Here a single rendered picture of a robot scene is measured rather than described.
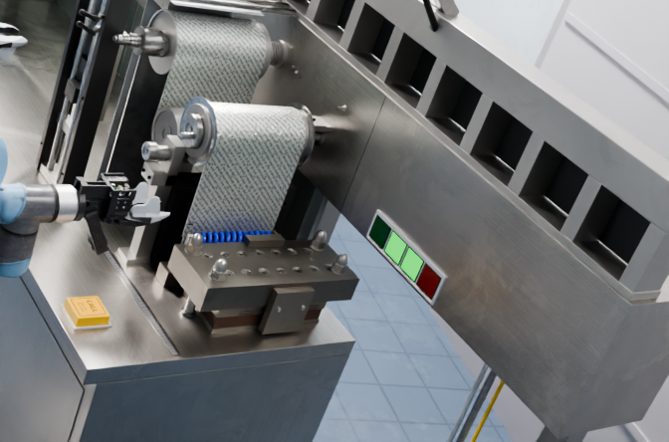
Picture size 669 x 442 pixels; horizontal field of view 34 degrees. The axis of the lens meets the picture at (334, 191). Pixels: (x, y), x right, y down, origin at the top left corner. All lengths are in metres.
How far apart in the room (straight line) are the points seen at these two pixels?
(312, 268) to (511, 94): 0.64
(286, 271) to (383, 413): 1.60
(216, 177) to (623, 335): 0.92
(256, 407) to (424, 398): 1.68
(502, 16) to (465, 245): 2.51
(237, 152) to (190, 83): 0.24
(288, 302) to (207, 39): 0.61
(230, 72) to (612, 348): 1.09
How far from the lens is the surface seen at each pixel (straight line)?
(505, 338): 2.10
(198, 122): 2.28
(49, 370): 2.37
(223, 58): 2.49
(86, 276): 2.39
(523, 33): 4.42
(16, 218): 2.13
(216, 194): 2.36
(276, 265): 2.38
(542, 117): 2.03
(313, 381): 2.50
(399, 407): 3.96
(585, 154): 1.96
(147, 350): 2.22
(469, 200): 2.14
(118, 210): 2.23
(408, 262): 2.26
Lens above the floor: 2.20
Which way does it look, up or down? 25 degrees down
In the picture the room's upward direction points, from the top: 21 degrees clockwise
